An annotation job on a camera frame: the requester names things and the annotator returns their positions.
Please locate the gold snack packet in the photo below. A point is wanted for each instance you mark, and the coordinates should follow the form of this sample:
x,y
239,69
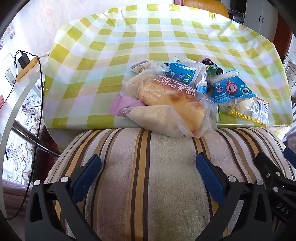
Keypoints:
x,y
242,115

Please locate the white cabinet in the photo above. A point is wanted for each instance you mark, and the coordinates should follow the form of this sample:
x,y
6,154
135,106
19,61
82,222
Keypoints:
x,y
261,20

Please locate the white ornate dresser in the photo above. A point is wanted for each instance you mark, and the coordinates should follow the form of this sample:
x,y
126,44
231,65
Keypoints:
x,y
290,69

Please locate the black power adapter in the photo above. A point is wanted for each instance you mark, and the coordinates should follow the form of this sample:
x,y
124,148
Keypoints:
x,y
23,60

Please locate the black snack packet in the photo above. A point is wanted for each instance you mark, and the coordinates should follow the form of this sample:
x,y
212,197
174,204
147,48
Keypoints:
x,y
207,61

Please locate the orange chair back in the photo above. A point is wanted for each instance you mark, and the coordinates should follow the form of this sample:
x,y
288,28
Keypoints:
x,y
203,5

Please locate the clear bag of sponge cake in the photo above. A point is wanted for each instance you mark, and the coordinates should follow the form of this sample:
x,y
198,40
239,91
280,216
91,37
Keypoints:
x,y
171,99

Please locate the green checked tablecloth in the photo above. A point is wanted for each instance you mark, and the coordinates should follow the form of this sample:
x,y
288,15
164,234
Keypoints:
x,y
115,41

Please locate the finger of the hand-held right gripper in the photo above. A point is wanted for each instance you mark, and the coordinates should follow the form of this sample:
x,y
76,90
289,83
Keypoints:
x,y
268,166
290,154

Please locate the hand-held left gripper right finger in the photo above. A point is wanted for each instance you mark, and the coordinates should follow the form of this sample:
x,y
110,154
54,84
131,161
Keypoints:
x,y
210,176

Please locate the lilac flat packet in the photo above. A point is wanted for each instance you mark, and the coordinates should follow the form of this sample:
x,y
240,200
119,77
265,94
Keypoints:
x,y
120,104

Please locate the blue pig print snack packet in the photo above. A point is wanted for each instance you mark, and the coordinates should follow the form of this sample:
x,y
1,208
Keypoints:
x,y
227,89

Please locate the clear packet of round cake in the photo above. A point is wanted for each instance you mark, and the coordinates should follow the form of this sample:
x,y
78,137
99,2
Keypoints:
x,y
254,107

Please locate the dark wooden rod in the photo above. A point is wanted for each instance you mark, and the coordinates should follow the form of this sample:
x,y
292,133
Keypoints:
x,y
25,132

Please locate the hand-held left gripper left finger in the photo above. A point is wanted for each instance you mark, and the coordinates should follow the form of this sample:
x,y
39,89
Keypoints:
x,y
86,173

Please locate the yellow power strip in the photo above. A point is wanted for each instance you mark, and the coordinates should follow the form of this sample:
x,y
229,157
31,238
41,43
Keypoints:
x,y
26,69

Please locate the green yellow snack packet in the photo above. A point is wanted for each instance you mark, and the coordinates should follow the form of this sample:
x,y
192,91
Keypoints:
x,y
215,71

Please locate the small white device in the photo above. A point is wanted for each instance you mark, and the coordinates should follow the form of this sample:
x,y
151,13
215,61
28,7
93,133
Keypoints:
x,y
9,77

